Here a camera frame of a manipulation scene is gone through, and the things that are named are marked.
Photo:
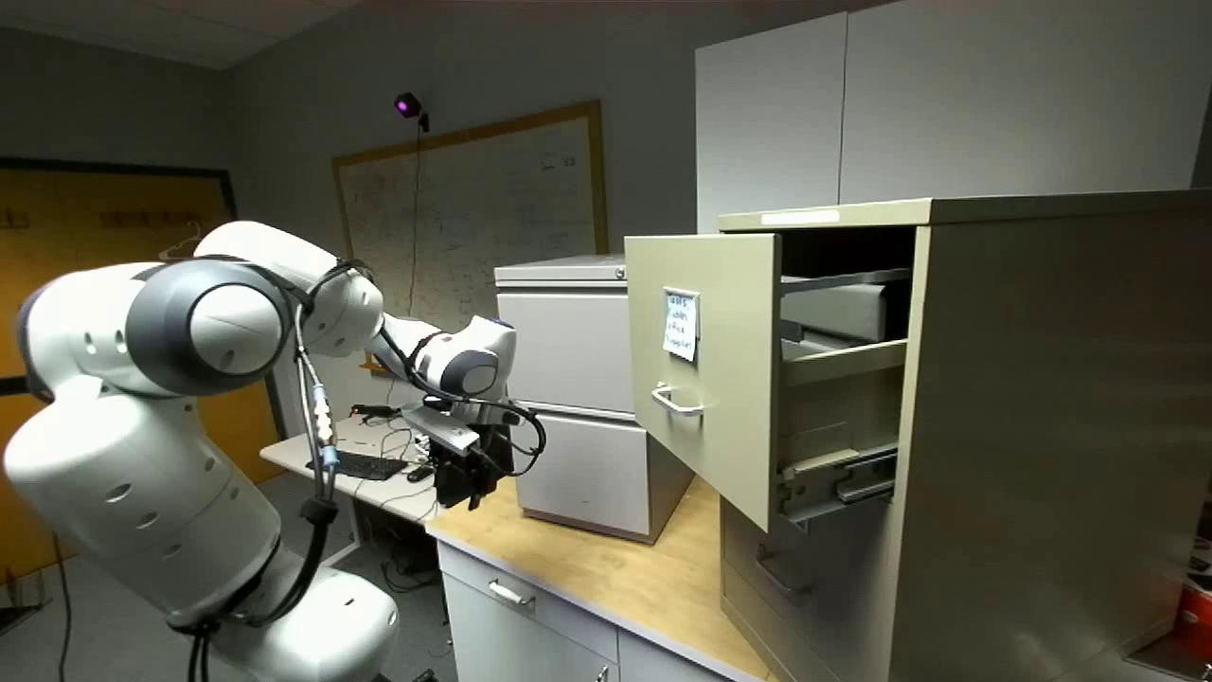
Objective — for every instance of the grey small file cabinet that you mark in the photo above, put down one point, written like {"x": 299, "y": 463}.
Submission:
{"x": 599, "y": 466}

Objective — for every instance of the beige top file drawer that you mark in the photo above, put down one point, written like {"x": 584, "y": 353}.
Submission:
{"x": 801, "y": 361}

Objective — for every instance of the wood framed whiteboard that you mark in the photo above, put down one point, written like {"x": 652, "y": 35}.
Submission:
{"x": 435, "y": 217}

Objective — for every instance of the wooden top grey counter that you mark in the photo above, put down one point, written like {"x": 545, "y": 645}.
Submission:
{"x": 666, "y": 593}

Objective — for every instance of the wrist mounted camera box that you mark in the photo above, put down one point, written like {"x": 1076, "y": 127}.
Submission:
{"x": 450, "y": 434}

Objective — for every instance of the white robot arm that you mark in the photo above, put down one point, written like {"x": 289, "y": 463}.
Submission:
{"x": 123, "y": 466}

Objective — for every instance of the white wall cabinet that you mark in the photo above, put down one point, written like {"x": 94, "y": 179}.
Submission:
{"x": 953, "y": 98}

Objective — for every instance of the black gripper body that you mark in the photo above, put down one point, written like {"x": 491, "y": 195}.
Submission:
{"x": 482, "y": 466}

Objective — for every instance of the cluttered background desk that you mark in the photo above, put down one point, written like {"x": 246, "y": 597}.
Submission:
{"x": 383, "y": 463}

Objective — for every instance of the white paper drawer label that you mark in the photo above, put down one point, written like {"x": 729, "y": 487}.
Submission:
{"x": 681, "y": 324}

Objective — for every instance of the silver drawer handle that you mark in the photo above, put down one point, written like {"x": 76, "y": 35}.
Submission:
{"x": 671, "y": 401}

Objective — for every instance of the beige file cabinet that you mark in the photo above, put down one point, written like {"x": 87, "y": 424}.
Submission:
{"x": 1052, "y": 450}

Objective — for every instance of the purple lit camera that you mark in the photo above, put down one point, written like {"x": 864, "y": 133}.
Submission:
{"x": 412, "y": 107}

